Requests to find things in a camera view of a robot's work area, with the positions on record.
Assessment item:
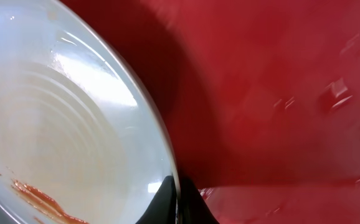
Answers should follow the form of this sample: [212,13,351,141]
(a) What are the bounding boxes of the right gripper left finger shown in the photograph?
[136,176,178,224]

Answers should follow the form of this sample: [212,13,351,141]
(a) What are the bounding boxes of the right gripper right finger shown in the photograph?
[179,178,219,224]

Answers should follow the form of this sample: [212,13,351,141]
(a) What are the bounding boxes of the light blue plate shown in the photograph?
[0,1,179,223]

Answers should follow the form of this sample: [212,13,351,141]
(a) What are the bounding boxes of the red plastic serving tray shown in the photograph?
[67,0,360,223]

